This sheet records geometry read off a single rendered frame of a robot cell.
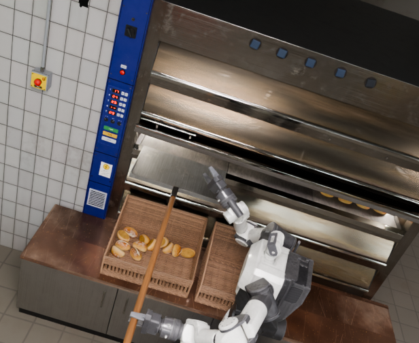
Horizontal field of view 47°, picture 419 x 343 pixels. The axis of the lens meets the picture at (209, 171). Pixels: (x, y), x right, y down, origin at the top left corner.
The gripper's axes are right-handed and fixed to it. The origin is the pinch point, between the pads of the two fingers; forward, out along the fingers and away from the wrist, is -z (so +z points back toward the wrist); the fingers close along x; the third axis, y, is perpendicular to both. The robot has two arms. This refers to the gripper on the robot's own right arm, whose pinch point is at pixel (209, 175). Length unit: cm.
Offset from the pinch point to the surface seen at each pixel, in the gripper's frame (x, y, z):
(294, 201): -35, -63, 36
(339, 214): -29, -81, 60
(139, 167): -46, 7, -33
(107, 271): -82, 46, 6
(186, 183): -39.7, -8.8, -9.0
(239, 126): -12.3, -43.8, -17.7
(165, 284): -79, 22, 32
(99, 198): -95, 20, -39
